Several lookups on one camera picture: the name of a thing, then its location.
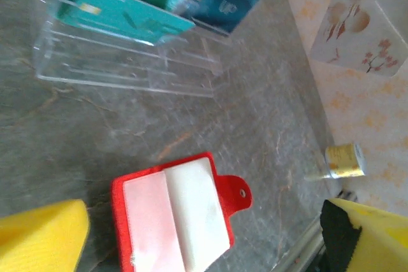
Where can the blue chip card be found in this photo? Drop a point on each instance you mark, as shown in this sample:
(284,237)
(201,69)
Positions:
(223,1)

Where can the teal chip card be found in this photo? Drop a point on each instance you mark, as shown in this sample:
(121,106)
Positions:
(127,14)

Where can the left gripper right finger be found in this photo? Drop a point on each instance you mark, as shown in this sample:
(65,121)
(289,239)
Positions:
(376,246)

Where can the white floral box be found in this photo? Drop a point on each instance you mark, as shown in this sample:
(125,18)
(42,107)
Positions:
(357,30)

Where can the long aluminium base rail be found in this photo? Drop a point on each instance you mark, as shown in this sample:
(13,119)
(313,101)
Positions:
(299,246)

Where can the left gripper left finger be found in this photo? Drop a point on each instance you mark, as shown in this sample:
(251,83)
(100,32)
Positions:
(38,240)

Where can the red card holder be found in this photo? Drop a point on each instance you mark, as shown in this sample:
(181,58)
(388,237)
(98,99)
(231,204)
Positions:
(236,189)

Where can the clear acrylic card stand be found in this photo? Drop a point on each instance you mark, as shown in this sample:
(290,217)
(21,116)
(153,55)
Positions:
(127,71)

